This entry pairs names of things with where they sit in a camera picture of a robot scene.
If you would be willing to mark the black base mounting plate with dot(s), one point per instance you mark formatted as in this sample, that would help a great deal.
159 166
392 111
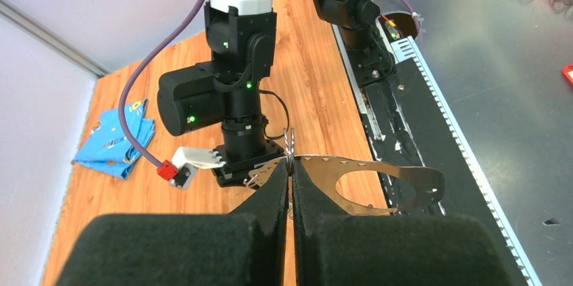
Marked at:
405 126

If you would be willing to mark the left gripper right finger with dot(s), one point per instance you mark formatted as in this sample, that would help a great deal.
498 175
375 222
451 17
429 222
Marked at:
341 242

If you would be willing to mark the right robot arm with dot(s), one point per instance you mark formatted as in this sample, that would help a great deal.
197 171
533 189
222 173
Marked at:
241 35

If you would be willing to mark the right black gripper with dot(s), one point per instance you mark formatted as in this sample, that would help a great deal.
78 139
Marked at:
236 166

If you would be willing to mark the metal split keyring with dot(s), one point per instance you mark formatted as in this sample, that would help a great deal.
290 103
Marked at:
289 139

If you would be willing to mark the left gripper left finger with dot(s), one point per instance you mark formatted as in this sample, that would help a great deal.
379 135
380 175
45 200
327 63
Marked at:
243 247

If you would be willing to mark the folded blue cloth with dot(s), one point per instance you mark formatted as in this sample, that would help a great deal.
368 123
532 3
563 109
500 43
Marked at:
107 149

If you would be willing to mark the white slotted cable duct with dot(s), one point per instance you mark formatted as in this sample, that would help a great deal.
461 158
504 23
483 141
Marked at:
407 48

